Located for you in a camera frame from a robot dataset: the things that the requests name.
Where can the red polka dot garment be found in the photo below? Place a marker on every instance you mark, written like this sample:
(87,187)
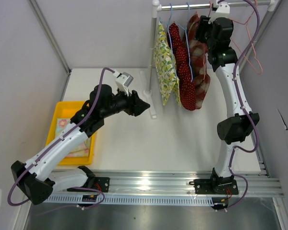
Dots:
(186,88)

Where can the pink wire hanger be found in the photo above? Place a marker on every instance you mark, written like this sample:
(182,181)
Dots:
(251,45)
(198,50)

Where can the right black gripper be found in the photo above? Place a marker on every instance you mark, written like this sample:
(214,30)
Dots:
(203,25)

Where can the blue wire hanger left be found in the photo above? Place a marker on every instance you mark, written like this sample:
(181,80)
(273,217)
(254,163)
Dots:
(171,36)

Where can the floral folded cloth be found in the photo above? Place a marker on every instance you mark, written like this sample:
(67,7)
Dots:
(82,150)

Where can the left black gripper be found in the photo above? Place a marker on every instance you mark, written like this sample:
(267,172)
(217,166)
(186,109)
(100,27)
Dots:
(140,106)

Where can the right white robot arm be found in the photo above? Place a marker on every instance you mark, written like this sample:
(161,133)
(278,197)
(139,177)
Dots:
(240,121)

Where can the blue wire hanger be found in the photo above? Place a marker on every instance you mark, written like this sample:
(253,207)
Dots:
(171,36)
(187,41)

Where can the yellow plastic tray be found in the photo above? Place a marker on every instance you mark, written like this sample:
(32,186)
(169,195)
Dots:
(68,110)

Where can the yellow lemon print garment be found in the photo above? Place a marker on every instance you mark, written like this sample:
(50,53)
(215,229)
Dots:
(165,64)

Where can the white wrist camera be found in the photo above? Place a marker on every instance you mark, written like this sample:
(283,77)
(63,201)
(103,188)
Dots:
(220,9)
(123,81)

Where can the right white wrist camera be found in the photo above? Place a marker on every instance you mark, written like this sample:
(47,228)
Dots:
(220,9)

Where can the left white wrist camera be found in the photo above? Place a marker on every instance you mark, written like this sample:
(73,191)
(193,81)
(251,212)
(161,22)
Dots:
(123,81)

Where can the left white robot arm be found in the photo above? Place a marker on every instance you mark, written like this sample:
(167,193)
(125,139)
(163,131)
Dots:
(35,177)

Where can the blue wire hanger right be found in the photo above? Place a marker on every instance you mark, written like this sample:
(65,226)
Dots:
(187,41)

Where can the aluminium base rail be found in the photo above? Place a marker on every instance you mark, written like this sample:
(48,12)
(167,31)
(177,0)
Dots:
(177,183)

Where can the perforated cable duct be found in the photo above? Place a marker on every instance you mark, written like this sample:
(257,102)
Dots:
(132,200)

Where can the metal clothes rack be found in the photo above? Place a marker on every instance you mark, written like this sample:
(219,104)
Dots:
(146,76)

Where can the red plaid skirt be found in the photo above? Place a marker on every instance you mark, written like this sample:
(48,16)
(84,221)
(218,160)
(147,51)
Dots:
(201,87)

